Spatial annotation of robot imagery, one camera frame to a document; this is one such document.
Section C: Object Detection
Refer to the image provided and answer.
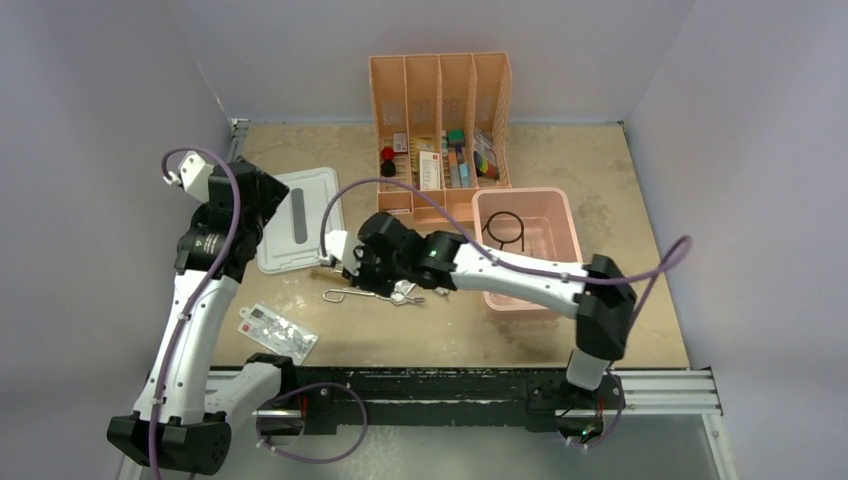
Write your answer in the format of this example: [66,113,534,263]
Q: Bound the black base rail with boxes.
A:
[254,366,625,443]

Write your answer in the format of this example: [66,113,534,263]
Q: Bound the green cube block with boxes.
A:
[446,129,466,148]

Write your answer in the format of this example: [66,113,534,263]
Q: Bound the white foil sachet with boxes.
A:
[391,280,416,300]

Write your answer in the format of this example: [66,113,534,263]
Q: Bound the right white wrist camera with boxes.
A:
[319,230,365,275]

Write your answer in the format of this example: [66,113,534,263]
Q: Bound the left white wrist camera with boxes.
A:
[163,150,214,203]

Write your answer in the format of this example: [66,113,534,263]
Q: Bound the aluminium frame rail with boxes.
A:
[615,369,723,416]

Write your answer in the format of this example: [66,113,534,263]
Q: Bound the colourful item packet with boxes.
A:
[473,127,500,181]

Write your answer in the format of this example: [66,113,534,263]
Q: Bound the plastic packet with red label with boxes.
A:
[238,303,319,366]

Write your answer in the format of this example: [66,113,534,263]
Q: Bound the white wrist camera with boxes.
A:
[163,150,214,203]
[319,230,365,275]

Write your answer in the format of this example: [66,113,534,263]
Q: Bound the white plastic bin lid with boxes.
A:
[256,167,339,275]

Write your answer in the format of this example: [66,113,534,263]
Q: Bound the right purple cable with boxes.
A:
[319,178,694,372]

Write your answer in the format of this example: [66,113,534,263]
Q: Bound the orange plastic file organizer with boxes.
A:
[368,52,512,229]

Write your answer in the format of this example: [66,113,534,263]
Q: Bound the pink plastic bin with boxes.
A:
[472,187,585,275]

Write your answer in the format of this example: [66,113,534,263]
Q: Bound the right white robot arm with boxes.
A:
[322,212,637,407]

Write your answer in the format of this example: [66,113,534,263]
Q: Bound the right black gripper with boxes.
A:
[345,244,409,300]

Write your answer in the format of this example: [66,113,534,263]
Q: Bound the metal crucible tongs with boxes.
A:
[322,284,426,306]

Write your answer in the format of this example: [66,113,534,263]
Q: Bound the black wire ring stand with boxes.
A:
[482,210,526,252]

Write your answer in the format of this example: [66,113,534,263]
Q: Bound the red and black bottle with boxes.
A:
[380,147,397,178]

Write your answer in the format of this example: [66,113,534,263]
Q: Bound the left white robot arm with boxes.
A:
[106,157,298,476]

